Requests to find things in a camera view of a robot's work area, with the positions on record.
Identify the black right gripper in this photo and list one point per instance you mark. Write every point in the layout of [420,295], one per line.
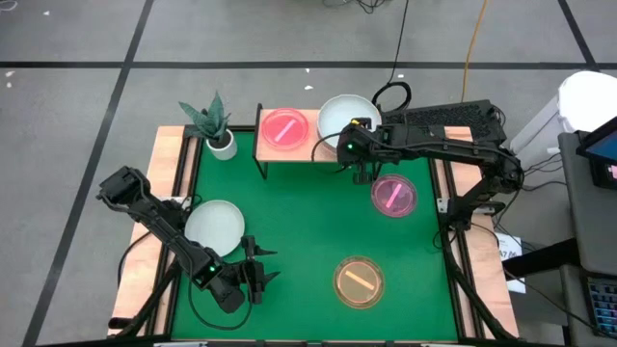
[361,144]

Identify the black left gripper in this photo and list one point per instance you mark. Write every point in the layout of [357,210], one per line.
[233,289]

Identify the pale green plate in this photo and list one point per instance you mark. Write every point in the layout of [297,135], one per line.
[214,226]
[344,108]

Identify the translucent red-orange plate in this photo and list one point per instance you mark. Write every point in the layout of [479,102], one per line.
[270,143]

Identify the translucent amber plate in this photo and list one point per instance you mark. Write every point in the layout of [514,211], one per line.
[359,282]

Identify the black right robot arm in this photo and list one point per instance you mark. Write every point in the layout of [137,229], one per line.
[448,144]

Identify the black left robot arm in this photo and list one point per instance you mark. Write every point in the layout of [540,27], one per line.
[159,221]

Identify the yellow tape tag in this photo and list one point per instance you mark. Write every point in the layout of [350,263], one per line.
[357,122]

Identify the green table mat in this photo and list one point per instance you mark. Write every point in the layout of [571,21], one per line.
[313,241]

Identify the black computer case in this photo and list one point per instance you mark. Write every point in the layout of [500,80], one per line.
[458,114]

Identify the white plant pot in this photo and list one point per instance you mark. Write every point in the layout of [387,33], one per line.
[222,149]

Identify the green snake plant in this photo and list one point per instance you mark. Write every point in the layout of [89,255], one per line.
[207,118]

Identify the white paper sheet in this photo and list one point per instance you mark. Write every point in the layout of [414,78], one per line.
[511,250]

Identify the grey side desk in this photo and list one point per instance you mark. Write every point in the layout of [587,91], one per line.
[588,226]

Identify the white bin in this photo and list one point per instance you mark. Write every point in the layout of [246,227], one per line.
[588,96]

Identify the black screen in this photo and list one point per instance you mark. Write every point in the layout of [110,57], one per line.
[602,149]

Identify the backlit keyboard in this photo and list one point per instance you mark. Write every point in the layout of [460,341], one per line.
[605,308]

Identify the wooden shelf with black frame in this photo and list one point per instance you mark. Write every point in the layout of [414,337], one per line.
[299,153]

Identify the black aluminium table frame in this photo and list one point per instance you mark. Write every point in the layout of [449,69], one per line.
[118,324]

